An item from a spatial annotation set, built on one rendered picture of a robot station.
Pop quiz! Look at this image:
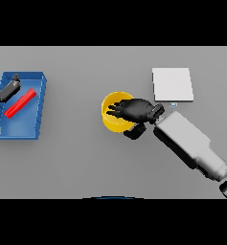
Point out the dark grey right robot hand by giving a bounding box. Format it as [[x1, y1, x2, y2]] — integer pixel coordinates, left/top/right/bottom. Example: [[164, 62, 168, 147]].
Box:
[[106, 98, 166, 141]]

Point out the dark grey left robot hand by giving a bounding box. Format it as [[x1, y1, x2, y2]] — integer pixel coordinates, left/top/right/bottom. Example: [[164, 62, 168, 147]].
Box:
[[0, 64, 22, 115]]

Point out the red beaker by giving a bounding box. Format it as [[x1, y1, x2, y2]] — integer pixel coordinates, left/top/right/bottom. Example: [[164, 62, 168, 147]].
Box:
[[4, 87, 37, 120]]

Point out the yellow bowl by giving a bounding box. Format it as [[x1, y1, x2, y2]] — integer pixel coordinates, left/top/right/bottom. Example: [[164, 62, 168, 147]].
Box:
[[101, 91, 136, 134]]

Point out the pale square measuring scale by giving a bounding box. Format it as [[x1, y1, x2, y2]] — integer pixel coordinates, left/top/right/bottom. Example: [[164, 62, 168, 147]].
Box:
[[151, 67, 194, 107]]

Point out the blue tray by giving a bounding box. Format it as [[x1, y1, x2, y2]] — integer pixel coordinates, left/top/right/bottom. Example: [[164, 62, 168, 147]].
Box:
[[0, 71, 48, 141]]

